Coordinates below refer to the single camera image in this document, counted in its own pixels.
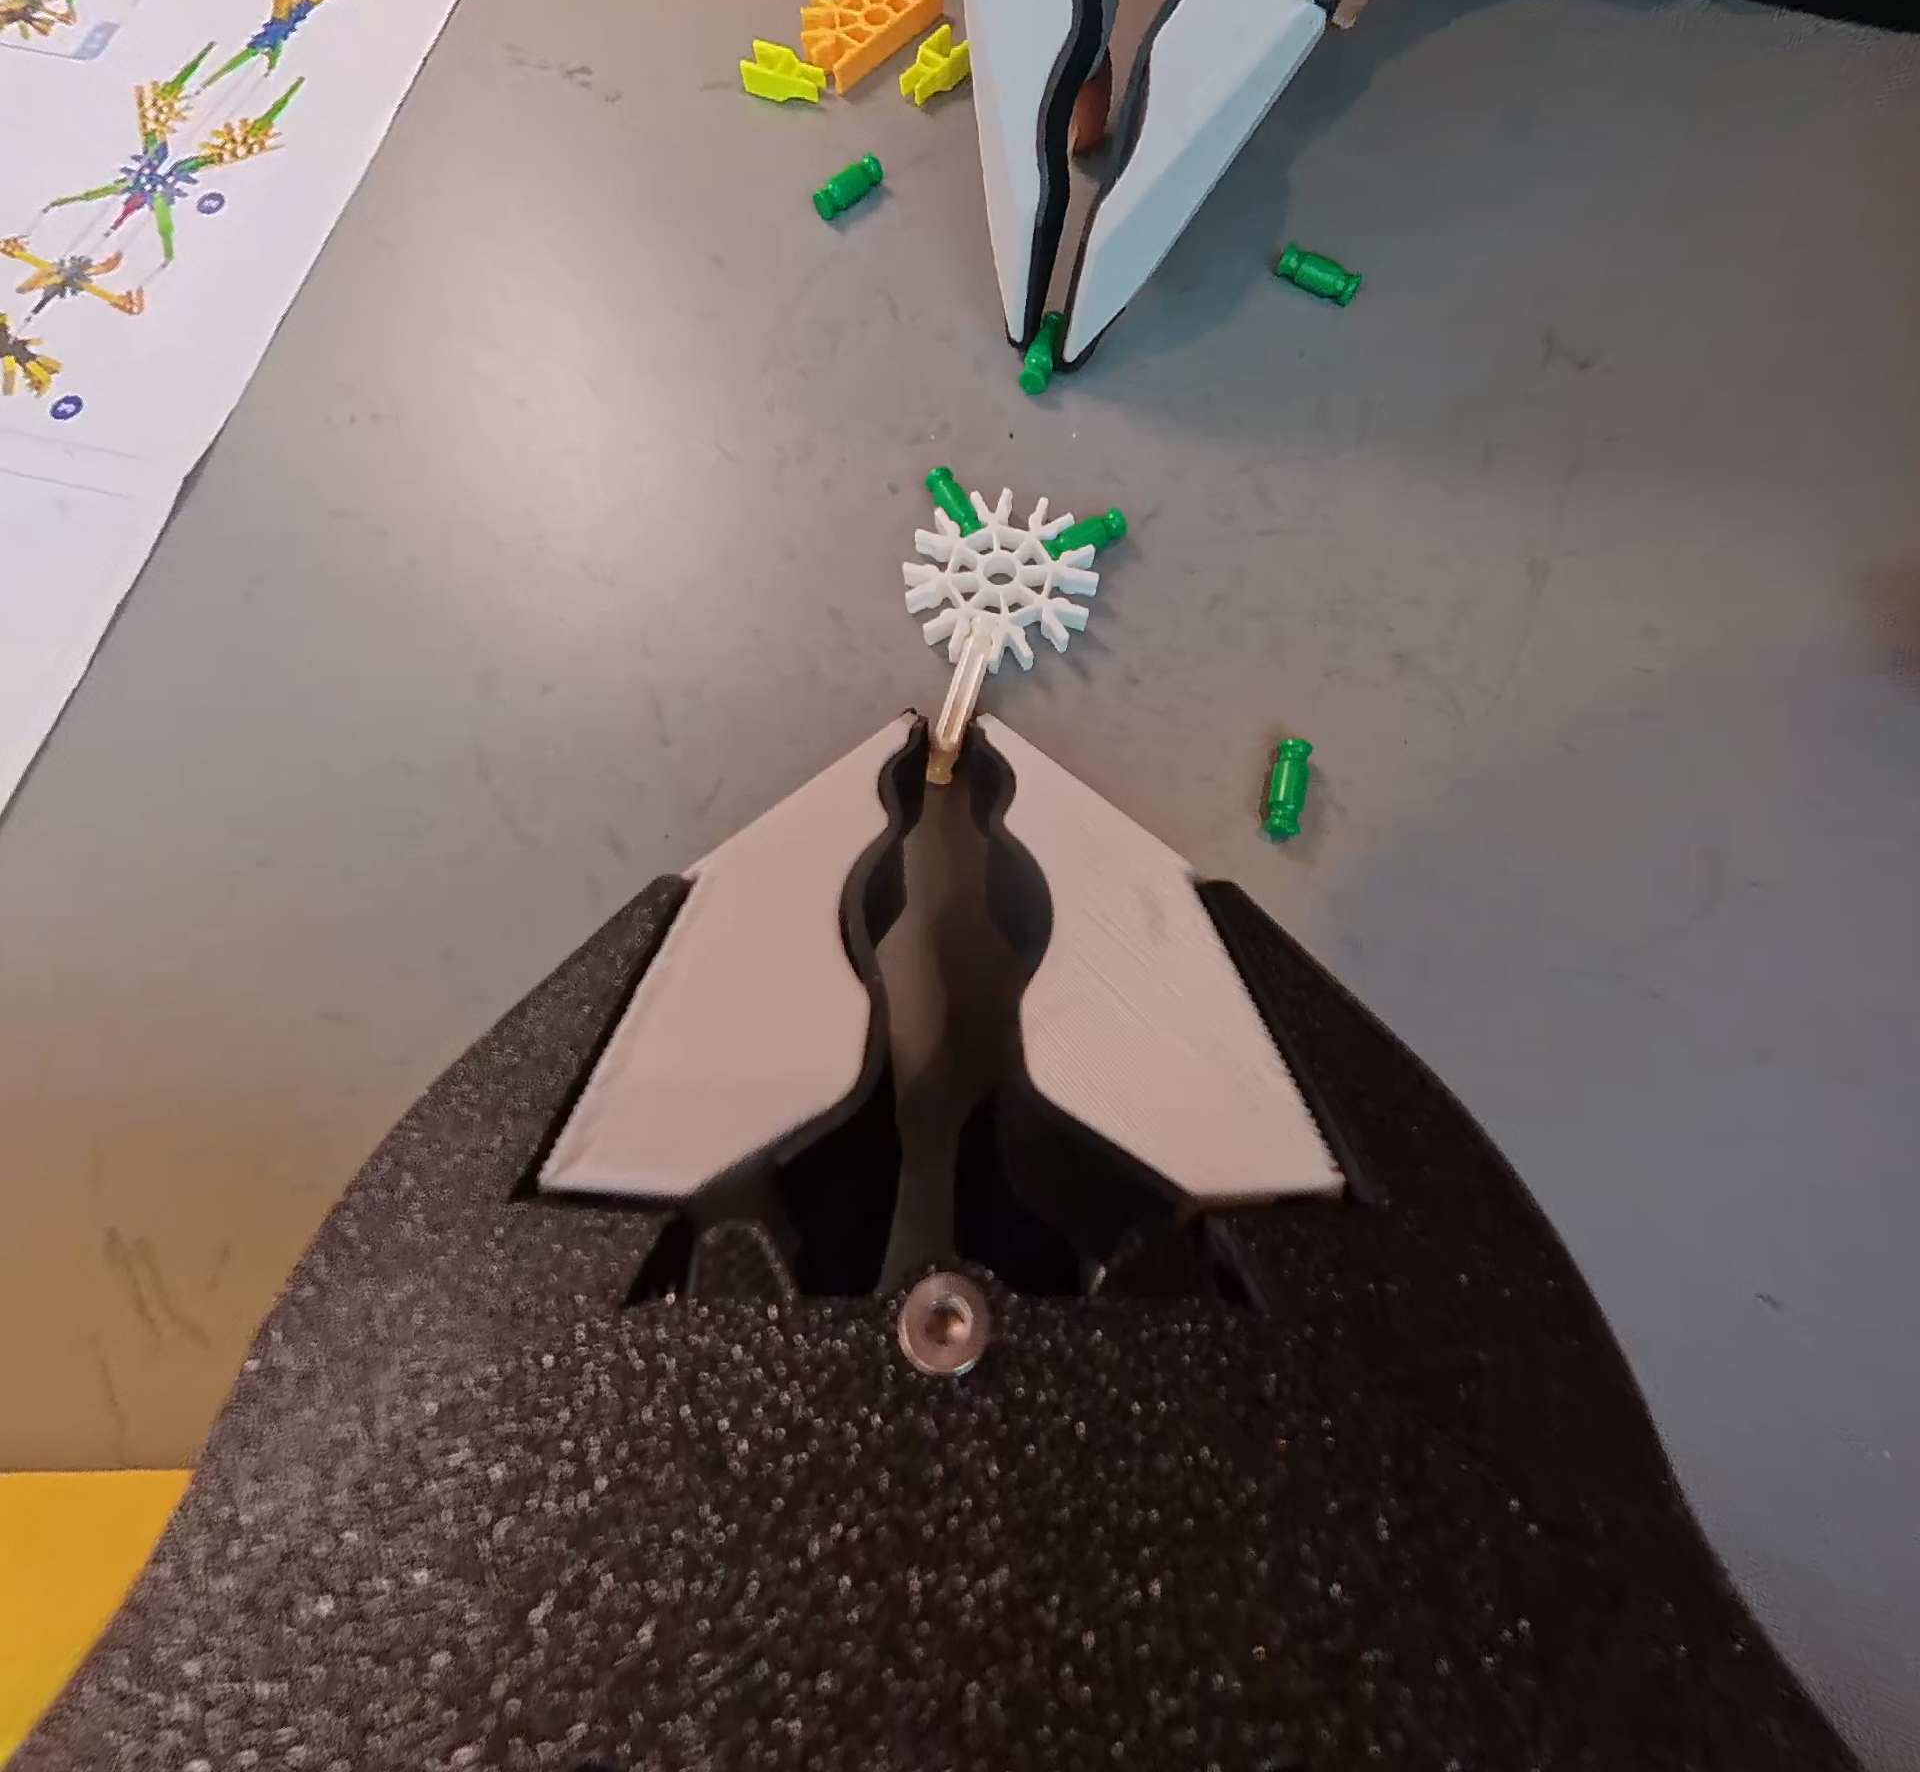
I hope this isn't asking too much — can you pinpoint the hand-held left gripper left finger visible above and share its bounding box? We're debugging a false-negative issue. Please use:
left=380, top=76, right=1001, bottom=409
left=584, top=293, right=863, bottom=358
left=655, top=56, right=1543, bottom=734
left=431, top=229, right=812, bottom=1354
left=537, top=711, right=934, bottom=1227

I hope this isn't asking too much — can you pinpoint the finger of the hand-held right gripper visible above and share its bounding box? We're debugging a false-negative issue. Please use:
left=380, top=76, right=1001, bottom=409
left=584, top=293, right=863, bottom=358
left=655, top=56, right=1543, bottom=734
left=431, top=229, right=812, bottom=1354
left=955, top=0, right=1094, bottom=342
left=1054, top=0, right=1380, bottom=372

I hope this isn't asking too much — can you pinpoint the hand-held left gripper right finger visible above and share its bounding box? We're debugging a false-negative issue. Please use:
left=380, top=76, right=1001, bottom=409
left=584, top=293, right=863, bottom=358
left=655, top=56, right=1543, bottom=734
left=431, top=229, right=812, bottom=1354
left=962, top=717, right=1345, bottom=1208

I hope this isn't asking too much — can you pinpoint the yellow half-round connector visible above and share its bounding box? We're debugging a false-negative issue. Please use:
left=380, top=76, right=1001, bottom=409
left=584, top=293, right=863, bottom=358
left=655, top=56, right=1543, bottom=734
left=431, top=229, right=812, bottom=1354
left=799, top=0, right=946, bottom=98

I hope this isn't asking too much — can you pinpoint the white rod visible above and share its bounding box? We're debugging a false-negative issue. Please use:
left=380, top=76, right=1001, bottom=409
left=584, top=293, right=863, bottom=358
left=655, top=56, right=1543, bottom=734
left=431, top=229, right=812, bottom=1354
left=927, top=632, right=1000, bottom=789

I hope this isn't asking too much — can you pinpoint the white snowflake connector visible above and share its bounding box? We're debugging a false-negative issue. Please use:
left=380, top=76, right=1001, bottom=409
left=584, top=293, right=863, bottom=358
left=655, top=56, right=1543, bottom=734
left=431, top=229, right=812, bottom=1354
left=900, top=487, right=1098, bottom=676

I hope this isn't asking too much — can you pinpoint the yellow plastic bin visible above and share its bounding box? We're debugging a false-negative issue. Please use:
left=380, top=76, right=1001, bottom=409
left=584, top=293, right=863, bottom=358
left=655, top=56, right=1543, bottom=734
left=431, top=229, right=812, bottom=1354
left=0, top=1470, right=197, bottom=1736

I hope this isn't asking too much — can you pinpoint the grey desk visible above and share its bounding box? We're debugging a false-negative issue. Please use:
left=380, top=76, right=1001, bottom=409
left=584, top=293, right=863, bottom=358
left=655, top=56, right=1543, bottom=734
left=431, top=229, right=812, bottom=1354
left=0, top=0, right=1920, bottom=1729

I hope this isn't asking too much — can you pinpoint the folded paper instruction sheet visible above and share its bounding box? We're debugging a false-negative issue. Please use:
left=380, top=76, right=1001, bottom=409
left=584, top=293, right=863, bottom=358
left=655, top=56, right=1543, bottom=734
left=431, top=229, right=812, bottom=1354
left=0, top=0, right=504, bottom=815

